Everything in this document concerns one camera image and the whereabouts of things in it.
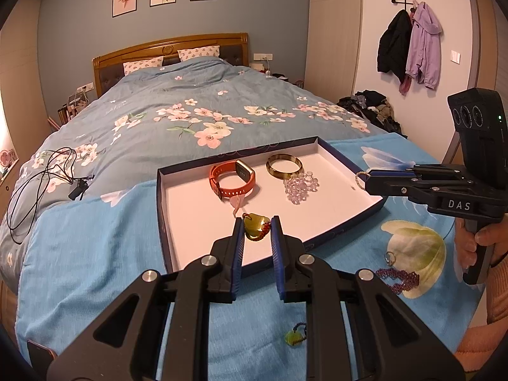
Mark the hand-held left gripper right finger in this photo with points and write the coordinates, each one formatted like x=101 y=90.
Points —
x=276 y=254

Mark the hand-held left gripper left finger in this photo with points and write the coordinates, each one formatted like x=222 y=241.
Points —
x=238 y=246

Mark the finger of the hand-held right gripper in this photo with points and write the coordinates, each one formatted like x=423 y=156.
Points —
x=391 y=173
x=389 y=188

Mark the orange smart watch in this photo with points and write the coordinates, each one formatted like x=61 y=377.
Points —
x=228 y=191

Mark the dark blue jewelry box tray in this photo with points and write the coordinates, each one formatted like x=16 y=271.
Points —
x=190 y=214

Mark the tortoiseshell bangle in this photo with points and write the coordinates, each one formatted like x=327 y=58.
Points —
x=282 y=176

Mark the small green pendant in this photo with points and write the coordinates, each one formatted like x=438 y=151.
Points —
x=293 y=338

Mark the person's right forearm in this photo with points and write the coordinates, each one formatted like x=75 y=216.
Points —
x=498 y=293

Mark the person's right hand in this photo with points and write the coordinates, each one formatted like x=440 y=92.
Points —
x=498 y=242

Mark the pile of dark clothes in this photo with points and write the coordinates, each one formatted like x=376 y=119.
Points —
x=373 y=111

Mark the purple jacket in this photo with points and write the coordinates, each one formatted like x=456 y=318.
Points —
x=426 y=47

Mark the black jacket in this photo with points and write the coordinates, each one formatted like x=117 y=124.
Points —
x=393 y=47

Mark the light blue floral blanket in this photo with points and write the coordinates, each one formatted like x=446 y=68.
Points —
x=99 y=246

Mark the tall beige wardrobe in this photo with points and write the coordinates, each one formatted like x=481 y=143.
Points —
x=333 y=27

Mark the grey-blue floral duvet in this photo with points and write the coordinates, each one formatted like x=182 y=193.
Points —
x=158 y=99

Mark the small black charger plug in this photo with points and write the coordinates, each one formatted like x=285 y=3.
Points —
x=77 y=189

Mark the person's peach padded clothing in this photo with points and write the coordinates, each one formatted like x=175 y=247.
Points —
x=480 y=349

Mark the floral white pillow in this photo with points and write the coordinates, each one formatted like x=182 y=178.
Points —
x=198 y=52
x=143 y=65

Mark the wooden bed headboard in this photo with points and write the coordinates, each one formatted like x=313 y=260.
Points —
x=158 y=47

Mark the row of cosmetic bottles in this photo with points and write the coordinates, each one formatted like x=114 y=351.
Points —
x=71 y=109

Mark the smartphone with pink edge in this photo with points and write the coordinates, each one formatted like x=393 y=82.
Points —
x=39 y=354

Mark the small pink fan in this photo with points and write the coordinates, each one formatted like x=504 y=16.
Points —
x=7 y=158

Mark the white light switch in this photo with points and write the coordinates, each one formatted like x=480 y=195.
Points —
x=455 y=56

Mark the white wall socket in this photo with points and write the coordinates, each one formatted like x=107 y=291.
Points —
x=85 y=87
x=262 y=56

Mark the beige wall cabinet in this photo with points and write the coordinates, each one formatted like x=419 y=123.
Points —
x=20 y=67

